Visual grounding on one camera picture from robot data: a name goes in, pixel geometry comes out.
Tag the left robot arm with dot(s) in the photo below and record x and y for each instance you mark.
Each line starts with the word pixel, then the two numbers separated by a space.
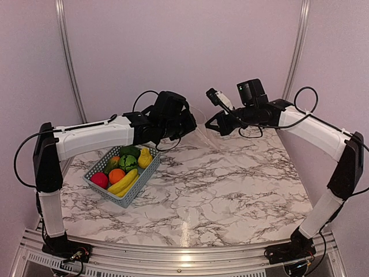
pixel 168 118

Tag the front aluminium frame rail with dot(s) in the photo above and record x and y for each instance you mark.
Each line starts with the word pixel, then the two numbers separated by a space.
pixel 115 259

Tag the grey perforated plastic basket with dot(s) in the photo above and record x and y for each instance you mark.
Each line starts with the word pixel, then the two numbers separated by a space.
pixel 145 176

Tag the left aluminium frame post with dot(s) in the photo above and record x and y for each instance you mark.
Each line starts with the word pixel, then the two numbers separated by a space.
pixel 62 24

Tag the red apple toy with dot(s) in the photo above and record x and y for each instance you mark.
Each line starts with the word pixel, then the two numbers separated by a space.
pixel 100 179

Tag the yellow pear toy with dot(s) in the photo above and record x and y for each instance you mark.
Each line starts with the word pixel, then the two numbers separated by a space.
pixel 145 158

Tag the yellow banana bunch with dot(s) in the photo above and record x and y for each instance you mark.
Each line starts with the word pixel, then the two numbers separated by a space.
pixel 121 187

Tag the aluminium frame post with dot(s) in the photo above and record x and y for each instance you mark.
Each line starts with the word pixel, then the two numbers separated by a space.
pixel 62 24
pixel 298 48

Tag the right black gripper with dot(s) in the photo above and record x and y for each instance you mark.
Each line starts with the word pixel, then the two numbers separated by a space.
pixel 223 127

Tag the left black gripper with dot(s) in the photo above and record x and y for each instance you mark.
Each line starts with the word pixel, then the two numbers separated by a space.
pixel 190 123

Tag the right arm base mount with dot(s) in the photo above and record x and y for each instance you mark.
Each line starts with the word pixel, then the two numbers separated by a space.
pixel 299 247

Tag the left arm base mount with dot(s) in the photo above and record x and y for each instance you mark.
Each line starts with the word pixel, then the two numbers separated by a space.
pixel 68 250

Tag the clear zip top bag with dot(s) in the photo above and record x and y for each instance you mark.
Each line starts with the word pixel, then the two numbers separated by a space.
pixel 201 137

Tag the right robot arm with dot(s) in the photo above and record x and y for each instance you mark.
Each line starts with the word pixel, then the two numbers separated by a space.
pixel 344 149

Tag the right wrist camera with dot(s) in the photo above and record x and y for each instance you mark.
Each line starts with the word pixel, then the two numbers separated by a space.
pixel 219 99

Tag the right aluminium frame post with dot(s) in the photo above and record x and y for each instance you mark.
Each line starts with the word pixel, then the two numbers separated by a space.
pixel 298 48

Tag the green bell pepper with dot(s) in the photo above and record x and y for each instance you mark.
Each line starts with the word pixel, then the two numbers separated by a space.
pixel 129 150

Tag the green watermelon ball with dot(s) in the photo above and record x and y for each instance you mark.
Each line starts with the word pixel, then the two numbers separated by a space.
pixel 127 163

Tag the orange toy fruit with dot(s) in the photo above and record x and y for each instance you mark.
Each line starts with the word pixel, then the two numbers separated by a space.
pixel 116 175

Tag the green orange mango toy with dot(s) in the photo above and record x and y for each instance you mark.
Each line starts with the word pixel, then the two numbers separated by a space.
pixel 113 163

